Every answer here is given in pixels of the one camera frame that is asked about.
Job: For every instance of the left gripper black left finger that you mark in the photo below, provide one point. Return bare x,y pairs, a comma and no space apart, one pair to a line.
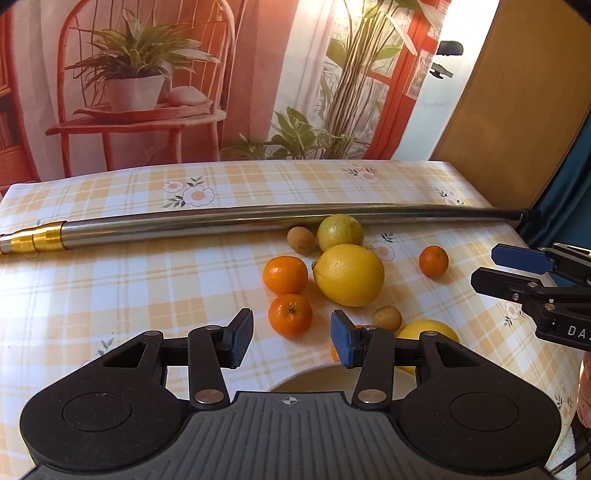
205,351

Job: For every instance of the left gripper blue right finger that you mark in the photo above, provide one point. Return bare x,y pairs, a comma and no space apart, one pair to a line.
376,351

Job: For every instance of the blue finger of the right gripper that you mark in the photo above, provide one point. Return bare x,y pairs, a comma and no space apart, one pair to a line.
523,259

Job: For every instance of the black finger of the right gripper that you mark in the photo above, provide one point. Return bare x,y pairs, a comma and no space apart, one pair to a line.
529,293

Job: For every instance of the small brown kiwi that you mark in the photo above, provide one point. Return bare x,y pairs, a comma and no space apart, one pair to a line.
388,317

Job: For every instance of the large yellow lemon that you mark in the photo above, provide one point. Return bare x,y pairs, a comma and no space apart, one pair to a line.
349,275

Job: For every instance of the small orange mandarin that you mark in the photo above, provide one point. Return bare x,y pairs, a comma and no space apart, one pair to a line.
434,262

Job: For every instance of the green lime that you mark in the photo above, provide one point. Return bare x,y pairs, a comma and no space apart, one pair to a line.
339,229

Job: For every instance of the person's hand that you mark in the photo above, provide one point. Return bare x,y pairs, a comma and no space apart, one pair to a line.
584,391

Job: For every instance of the wooden bowl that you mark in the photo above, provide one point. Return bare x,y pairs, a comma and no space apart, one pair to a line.
338,378

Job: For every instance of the plaid floral tablecloth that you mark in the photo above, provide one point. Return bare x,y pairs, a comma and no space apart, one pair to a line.
60,311

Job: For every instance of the wooden board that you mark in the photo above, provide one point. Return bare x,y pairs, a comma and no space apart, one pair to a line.
524,104

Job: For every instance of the telescopic metal pole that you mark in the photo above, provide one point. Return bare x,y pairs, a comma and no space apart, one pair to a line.
64,235

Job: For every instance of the printed room backdrop cloth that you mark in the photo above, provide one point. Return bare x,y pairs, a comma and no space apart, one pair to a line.
283,80

